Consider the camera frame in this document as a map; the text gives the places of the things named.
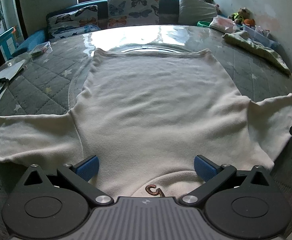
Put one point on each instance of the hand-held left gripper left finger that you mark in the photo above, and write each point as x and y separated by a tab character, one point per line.
88	168

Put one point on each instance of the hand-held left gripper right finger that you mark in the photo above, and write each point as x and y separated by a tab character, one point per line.
204	168

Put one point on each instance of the white fleece sweater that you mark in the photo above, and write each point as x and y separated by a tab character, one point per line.
148	105

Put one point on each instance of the green patterned cloth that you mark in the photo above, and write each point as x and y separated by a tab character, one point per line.
257	46

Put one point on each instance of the clear plastic storage container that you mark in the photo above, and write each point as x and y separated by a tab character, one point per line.
259	36

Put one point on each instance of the orange stuffed toy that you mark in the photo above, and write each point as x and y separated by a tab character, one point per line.
249	22

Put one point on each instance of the white paper sheet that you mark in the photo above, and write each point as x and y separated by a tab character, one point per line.
11	70

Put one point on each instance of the clear plastic box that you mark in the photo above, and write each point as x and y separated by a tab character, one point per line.
40	49

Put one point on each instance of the brown stuffed toy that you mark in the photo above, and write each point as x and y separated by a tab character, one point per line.
240	15

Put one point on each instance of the pink plastic bag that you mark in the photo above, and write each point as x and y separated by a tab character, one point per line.
222	23

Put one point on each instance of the small butterfly print cushion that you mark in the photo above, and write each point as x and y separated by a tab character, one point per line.
73	31
72	16

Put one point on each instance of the green bowl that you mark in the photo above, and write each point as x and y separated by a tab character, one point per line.
203	24

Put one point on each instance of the teal cabinet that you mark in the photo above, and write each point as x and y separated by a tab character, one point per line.
7	38

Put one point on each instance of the grey pillow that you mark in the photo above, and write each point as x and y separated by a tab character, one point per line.
197	8

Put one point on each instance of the blue sofa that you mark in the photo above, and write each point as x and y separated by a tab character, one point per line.
168	10

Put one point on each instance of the large butterfly print cushion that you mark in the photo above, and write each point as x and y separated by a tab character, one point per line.
133	10

